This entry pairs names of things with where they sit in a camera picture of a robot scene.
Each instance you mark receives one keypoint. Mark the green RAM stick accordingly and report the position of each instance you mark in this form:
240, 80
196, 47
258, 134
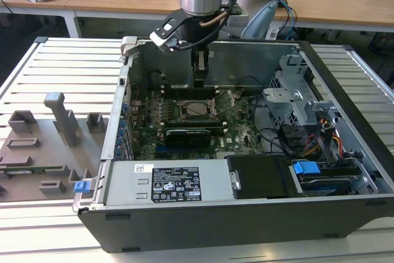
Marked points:
37, 169

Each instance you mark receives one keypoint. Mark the black plastic shroud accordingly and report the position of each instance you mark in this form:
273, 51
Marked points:
261, 176

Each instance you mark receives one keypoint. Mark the blue disk carrier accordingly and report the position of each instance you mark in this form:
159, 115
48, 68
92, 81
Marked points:
306, 169

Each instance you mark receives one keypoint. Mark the green motherboard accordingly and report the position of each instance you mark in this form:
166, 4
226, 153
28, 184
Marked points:
237, 133

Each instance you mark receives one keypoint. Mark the small white box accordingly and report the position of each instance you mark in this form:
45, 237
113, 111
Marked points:
272, 33

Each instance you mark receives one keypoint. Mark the metal drive cage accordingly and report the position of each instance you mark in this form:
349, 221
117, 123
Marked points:
283, 103

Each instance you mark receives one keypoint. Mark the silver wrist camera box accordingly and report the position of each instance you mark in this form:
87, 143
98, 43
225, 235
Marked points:
163, 38

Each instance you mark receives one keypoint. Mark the grey case latch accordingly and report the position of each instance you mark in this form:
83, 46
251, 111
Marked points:
128, 44

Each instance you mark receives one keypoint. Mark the blue plastic latch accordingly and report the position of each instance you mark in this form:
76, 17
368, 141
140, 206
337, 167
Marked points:
83, 187

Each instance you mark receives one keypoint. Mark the black RAM stick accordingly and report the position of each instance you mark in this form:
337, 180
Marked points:
184, 92

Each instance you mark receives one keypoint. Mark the black graphics card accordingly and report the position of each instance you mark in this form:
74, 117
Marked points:
187, 138

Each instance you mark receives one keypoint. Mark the black mesh bin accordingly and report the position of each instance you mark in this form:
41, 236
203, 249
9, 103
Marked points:
381, 44

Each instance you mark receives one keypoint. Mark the black open PC case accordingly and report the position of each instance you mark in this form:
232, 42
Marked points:
215, 229

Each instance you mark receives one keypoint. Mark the grey parts rack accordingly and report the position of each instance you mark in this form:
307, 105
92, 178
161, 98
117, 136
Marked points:
46, 139

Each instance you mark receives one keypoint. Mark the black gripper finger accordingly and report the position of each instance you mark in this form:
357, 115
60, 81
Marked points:
200, 59

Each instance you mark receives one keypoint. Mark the grey power supply unit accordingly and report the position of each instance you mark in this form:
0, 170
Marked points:
123, 183

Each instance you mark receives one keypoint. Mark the CPU socket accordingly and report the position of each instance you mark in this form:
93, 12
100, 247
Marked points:
184, 116

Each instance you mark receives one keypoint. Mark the silver square CPU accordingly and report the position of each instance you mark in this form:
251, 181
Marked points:
198, 109

